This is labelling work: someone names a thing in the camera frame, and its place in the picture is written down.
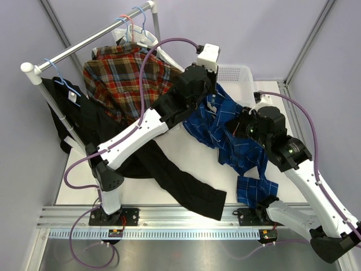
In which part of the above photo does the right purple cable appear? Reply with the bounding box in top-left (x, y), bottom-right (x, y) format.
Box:
top-left (225, 90), bottom-right (361, 259)

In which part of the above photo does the blue hanger of red shirt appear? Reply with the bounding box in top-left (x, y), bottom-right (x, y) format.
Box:
top-left (112, 18), bottom-right (131, 41)

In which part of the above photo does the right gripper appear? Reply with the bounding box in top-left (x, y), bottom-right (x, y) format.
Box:
top-left (226, 106), bottom-right (271, 149)

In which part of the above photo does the white slotted cable duct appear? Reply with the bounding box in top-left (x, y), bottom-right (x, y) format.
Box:
top-left (49, 228), bottom-right (260, 241)

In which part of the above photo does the blue hanger of white shirt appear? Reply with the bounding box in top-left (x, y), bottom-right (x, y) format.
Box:
top-left (132, 6), bottom-right (155, 43)

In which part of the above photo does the blue plaid shirt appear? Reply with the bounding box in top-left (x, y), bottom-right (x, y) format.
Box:
top-left (183, 84), bottom-right (279, 209)

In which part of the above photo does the white plastic basket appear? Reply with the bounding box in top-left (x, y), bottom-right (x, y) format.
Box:
top-left (217, 64), bottom-right (257, 107)

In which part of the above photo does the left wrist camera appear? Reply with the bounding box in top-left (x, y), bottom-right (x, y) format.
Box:
top-left (196, 43), bottom-right (221, 73)

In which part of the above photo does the red brown plaid shirt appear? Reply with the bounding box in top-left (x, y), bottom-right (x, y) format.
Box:
top-left (83, 43), bottom-right (181, 125)

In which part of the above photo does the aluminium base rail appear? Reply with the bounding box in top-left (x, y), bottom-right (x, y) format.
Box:
top-left (36, 205), bottom-right (314, 228)

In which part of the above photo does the blue hanger of black shirt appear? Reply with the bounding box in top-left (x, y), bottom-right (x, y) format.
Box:
top-left (44, 58), bottom-right (81, 107)

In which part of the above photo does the pink hanger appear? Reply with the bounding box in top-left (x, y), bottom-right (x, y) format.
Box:
top-left (117, 14), bottom-right (134, 41)

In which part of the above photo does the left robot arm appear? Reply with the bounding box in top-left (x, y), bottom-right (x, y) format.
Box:
top-left (95, 62), bottom-right (218, 225)

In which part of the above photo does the white shirt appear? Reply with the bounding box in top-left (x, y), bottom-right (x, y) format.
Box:
top-left (111, 24), bottom-right (186, 73)

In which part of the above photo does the grey black checked shirt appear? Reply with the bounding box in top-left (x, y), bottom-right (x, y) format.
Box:
top-left (116, 36), bottom-right (133, 46)

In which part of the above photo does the white and steel clothes rack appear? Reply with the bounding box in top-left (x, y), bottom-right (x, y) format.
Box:
top-left (19, 0), bottom-right (162, 153)

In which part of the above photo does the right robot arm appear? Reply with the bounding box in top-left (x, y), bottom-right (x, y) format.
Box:
top-left (226, 91), bottom-right (360, 263)

